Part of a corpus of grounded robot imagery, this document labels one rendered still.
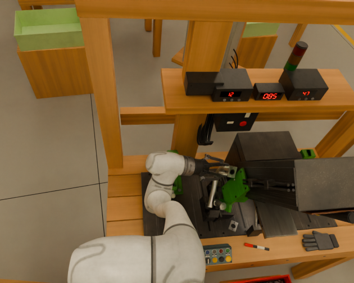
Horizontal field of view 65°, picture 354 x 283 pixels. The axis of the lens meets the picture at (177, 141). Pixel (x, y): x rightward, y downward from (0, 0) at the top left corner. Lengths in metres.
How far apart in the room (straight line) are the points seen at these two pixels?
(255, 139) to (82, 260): 1.09
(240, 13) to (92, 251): 0.87
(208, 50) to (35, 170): 2.18
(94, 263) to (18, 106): 2.92
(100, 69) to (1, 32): 3.55
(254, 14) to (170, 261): 0.84
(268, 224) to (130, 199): 0.75
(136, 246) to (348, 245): 1.41
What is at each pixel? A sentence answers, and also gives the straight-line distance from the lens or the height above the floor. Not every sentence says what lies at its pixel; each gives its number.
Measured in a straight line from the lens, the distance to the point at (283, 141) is 1.59.
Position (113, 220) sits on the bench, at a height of 0.87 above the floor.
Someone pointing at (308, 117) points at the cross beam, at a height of 1.22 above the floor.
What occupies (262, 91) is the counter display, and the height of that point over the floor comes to 1.59.
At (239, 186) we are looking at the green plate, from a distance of 1.37.
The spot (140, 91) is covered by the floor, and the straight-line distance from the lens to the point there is 3.42.
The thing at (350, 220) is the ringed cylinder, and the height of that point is 1.54.
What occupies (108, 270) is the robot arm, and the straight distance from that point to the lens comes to 0.69.
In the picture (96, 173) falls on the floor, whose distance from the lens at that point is 2.76.
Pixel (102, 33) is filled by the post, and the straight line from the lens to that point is 1.06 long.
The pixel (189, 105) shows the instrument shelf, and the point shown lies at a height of 1.54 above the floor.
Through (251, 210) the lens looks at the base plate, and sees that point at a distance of 1.70.
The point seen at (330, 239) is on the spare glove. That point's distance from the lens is 1.82.
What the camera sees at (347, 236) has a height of 0.90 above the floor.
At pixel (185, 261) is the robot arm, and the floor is 1.71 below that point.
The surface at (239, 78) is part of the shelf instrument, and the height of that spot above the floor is 1.61.
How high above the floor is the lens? 2.37
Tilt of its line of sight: 53 degrees down
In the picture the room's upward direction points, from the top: 10 degrees clockwise
